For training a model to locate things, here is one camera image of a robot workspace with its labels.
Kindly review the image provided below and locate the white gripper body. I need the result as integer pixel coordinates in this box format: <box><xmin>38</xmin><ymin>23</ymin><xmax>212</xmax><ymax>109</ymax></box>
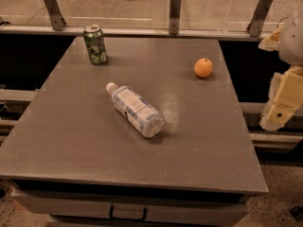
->
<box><xmin>279</xmin><ymin>4</ymin><xmax>303</xmax><ymax>66</ymax></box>

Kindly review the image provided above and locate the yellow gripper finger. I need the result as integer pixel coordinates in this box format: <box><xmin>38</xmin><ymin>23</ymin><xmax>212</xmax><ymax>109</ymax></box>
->
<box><xmin>258</xmin><ymin>27</ymin><xmax>282</xmax><ymax>51</ymax></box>
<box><xmin>259</xmin><ymin>65</ymin><xmax>303</xmax><ymax>131</ymax></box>

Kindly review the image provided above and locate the clear blue-label plastic bottle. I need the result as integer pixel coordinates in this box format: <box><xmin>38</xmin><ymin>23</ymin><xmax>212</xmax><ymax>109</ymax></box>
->
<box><xmin>106</xmin><ymin>82</ymin><xmax>164</xmax><ymax>138</ymax></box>

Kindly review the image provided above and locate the orange fruit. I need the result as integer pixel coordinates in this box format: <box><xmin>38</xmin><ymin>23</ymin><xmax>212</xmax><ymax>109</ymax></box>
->
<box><xmin>194</xmin><ymin>58</ymin><xmax>213</xmax><ymax>79</ymax></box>

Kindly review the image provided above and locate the metal railing bar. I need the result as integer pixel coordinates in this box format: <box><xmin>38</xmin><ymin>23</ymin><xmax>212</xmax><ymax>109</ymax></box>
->
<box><xmin>0</xmin><ymin>24</ymin><xmax>271</xmax><ymax>42</ymax></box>

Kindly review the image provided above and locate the green soda can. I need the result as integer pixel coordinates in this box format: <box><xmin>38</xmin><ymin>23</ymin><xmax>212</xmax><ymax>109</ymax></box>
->
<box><xmin>83</xmin><ymin>25</ymin><xmax>107</xmax><ymax>65</ymax></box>

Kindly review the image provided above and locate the right metal bracket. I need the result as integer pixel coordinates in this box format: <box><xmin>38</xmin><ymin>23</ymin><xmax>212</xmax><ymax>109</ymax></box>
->
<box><xmin>247</xmin><ymin>0</ymin><xmax>274</xmax><ymax>37</ymax></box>

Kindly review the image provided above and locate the metal bracket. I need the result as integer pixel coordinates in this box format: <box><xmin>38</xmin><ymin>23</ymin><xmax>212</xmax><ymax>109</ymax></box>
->
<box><xmin>247</xmin><ymin>0</ymin><xmax>274</xmax><ymax>37</ymax></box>
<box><xmin>169</xmin><ymin>0</ymin><xmax>182</xmax><ymax>35</ymax></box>
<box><xmin>44</xmin><ymin>0</ymin><xmax>66</xmax><ymax>31</ymax></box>

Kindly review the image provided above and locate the middle metal bracket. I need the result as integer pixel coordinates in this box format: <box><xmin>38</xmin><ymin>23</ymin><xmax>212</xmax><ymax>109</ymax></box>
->
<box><xmin>169</xmin><ymin>0</ymin><xmax>182</xmax><ymax>35</ymax></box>

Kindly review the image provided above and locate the grey cabinet drawer with handle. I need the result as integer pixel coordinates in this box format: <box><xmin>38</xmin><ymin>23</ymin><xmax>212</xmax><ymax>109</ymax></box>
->
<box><xmin>12</xmin><ymin>189</ymin><xmax>247</xmax><ymax>227</ymax></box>

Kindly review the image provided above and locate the left metal bracket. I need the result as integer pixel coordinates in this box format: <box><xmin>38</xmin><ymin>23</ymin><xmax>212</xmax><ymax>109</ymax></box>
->
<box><xmin>44</xmin><ymin>0</ymin><xmax>66</xmax><ymax>31</ymax></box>

